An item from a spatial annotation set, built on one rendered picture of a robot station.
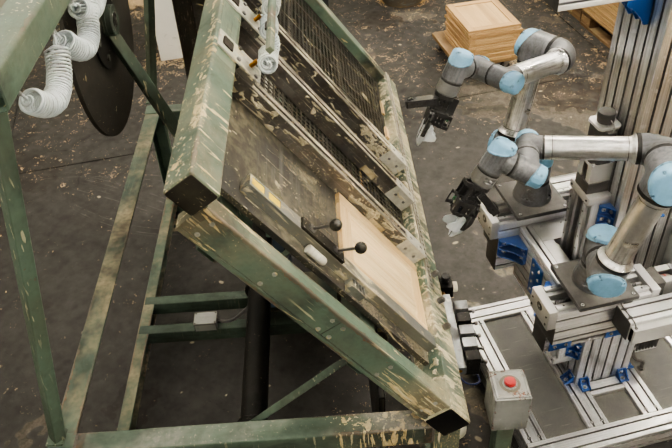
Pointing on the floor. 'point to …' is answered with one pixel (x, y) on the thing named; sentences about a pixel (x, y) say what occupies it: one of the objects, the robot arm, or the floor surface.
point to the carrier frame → (244, 429)
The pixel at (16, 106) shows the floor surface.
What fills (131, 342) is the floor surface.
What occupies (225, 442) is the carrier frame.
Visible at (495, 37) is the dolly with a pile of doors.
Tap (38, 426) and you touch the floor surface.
